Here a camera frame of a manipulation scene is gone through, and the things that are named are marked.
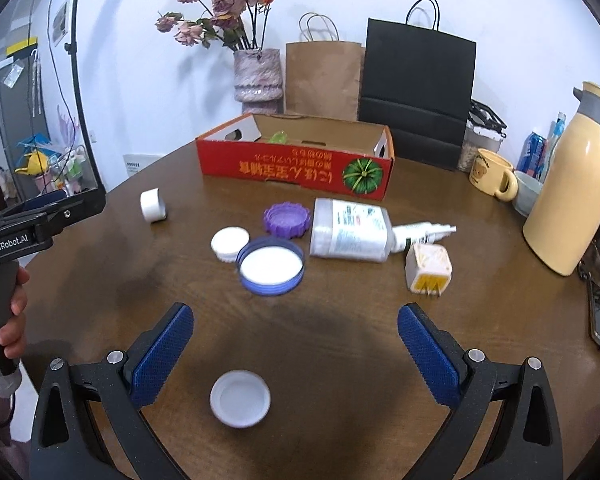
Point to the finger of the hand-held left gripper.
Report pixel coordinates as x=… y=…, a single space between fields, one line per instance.
x=75 y=212

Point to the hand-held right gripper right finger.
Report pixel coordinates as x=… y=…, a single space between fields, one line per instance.
x=427 y=355

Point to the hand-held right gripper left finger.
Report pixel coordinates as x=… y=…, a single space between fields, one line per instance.
x=162 y=355

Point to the small white cap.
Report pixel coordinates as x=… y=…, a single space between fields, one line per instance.
x=151 y=205

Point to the white smooth lid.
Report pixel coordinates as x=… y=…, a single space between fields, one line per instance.
x=240 y=398

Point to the white power adapter plug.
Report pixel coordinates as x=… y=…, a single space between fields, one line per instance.
x=428 y=266

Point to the white ribbed lid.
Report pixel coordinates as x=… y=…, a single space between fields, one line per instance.
x=229 y=241

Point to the large blue lid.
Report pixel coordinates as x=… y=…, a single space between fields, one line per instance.
x=271 y=266

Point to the red cardboard box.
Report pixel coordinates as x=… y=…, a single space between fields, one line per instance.
x=290 y=170

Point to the person's left hand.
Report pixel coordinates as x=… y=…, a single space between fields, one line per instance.
x=16 y=305

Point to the white spray bottle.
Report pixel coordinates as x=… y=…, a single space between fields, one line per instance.
x=420 y=234

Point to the grey refrigerator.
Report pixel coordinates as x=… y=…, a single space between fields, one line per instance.
x=17 y=105

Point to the black light stand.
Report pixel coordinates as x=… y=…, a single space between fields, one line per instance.
x=73 y=35

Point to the purple ribbed lid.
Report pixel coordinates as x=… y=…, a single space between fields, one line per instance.
x=286 y=220

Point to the grey ceramic bowl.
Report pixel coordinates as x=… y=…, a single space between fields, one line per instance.
x=527 y=192

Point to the yellow bear mug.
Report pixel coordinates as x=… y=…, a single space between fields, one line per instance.
x=492 y=172

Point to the green plastic item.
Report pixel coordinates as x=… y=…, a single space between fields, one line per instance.
x=279 y=136

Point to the clear clip-lid food container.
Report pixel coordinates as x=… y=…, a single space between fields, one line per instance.
x=480 y=142

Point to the cream thermos jug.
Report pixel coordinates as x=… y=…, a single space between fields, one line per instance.
x=575 y=185

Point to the pink knitted vase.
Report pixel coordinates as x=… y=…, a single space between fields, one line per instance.
x=257 y=77

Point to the blue drink can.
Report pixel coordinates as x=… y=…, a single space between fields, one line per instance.
x=532 y=152

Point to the dried pink roses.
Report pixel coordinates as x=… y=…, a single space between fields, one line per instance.
x=225 y=5

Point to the blue-capped plastic bottle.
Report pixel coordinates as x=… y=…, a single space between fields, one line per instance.
x=556 y=132

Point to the black paper bag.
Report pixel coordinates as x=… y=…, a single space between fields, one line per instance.
x=415 y=80

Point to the brown paper bag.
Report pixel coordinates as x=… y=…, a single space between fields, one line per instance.
x=320 y=75

